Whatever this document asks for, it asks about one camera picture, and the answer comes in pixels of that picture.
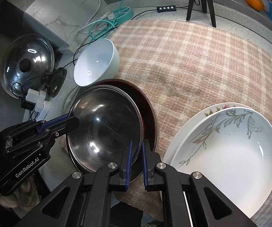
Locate orange fruit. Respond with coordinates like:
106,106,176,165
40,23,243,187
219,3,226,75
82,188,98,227
246,0,265,11

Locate grey work glove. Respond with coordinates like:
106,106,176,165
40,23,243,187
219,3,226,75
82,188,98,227
0,175,40,212

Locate light blue ceramic bowl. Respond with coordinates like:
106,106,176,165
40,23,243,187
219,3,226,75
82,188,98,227
73,38,120,87

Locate red steel bowl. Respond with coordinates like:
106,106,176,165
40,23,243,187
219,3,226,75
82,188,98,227
81,79,158,181

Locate teal power strip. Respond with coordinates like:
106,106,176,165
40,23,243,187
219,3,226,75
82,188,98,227
110,6,134,26

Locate black round stand base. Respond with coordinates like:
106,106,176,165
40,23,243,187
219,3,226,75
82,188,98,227
45,67,67,97

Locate black inline switch cable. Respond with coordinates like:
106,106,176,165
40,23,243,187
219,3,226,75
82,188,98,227
73,4,189,67

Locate large floral white plate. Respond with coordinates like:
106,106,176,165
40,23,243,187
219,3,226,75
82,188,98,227
163,102,249,164

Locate teal cable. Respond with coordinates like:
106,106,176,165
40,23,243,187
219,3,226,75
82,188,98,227
88,0,127,42

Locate white plate grey leaf pattern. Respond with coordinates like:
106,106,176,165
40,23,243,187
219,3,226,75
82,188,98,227
170,107,272,218

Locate beige plaid cloth mat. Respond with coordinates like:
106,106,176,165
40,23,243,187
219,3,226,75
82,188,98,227
59,19,272,227

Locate glass pot lid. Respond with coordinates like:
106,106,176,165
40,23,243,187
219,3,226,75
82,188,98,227
0,34,55,99

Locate large stainless steel bowl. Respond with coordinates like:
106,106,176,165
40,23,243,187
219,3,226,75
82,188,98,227
66,85,144,173

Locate white power adapters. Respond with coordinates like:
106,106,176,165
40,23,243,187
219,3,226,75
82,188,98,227
25,89,51,121

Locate white cable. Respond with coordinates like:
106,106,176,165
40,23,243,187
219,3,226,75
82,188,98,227
73,0,116,34

